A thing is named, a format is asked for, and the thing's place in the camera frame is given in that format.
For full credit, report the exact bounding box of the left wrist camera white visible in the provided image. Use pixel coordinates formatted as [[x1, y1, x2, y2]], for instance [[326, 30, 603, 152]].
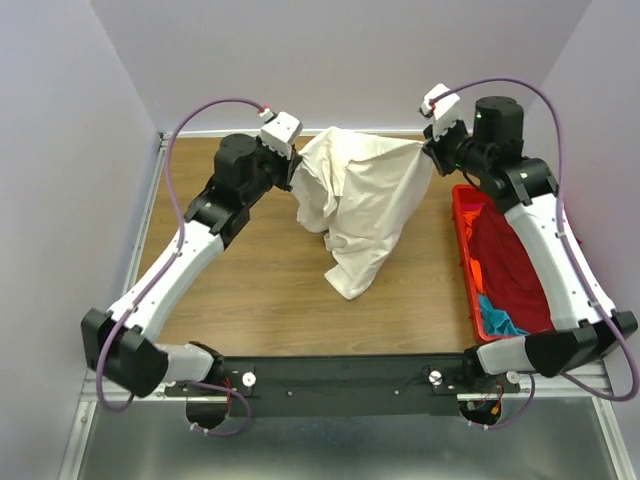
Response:
[[258, 108, 303, 160]]

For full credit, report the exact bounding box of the white t shirt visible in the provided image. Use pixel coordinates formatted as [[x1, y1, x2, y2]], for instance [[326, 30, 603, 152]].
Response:
[[292, 126, 434, 300]]

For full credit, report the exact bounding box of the teal t shirt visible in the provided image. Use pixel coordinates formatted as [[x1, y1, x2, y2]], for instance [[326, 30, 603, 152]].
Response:
[[478, 295, 528, 336]]

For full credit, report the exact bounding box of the orange t shirt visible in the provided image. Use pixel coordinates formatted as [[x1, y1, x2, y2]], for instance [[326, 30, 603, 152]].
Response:
[[462, 203, 486, 295]]

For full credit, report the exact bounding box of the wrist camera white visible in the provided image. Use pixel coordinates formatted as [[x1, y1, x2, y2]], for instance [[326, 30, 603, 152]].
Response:
[[419, 83, 461, 141], [258, 108, 303, 160]]

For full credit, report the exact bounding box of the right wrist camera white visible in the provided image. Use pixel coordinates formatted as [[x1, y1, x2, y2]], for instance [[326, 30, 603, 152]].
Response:
[[419, 83, 461, 141]]

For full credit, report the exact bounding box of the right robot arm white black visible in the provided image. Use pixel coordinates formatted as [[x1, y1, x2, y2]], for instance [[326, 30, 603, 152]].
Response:
[[419, 86, 638, 392]]

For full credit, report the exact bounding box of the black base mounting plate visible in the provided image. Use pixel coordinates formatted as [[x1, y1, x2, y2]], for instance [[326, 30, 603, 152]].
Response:
[[165, 353, 520, 430]]

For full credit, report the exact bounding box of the aluminium table frame rail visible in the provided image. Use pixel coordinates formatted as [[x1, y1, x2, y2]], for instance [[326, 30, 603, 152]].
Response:
[[58, 132, 166, 479]]

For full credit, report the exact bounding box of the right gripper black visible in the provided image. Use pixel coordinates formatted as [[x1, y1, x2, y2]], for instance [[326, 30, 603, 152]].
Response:
[[422, 113, 490, 178]]

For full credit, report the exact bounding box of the dark red t shirt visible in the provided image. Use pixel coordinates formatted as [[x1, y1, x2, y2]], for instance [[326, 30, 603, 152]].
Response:
[[471, 203, 553, 334]]

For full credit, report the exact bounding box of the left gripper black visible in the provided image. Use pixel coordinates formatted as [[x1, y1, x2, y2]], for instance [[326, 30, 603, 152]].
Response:
[[243, 135, 304, 205]]

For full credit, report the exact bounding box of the red plastic bin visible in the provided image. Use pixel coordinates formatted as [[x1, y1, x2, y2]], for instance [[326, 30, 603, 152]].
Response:
[[451, 183, 609, 346]]

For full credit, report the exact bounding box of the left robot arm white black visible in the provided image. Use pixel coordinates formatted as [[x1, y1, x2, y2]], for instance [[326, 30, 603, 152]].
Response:
[[81, 131, 301, 397]]

